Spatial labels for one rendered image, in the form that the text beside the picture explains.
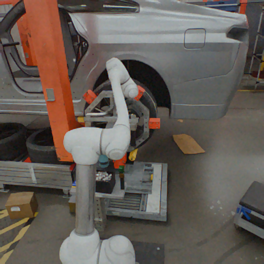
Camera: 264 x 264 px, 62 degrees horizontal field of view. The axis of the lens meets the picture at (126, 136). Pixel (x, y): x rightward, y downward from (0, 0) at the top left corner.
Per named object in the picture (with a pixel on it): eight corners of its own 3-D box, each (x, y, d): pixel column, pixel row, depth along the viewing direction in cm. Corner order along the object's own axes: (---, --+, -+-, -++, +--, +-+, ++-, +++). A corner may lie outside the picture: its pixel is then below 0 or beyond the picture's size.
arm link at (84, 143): (97, 281, 111) (55, 276, 112) (103, 259, 127) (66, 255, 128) (102, 129, 101) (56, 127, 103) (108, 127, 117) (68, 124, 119)
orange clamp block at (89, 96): (97, 96, 185) (89, 88, 183) (95, 99, 178) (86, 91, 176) (92, 101, 188) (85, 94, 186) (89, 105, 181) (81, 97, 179)
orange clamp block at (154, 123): (149, 124, 189) (160, 125, 187) (148, 129, 182) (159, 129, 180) (149, 117, 186) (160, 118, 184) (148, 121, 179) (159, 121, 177)
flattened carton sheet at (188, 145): (189, 135, 347) (189, 133, 345) (205, 152, 298) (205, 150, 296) (171, 137, 343) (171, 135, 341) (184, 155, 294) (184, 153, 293)
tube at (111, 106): (114, 109, 180) (113, 97, 175) (108, 118, 163) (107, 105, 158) (94, 109, 183) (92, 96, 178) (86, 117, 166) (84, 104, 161)
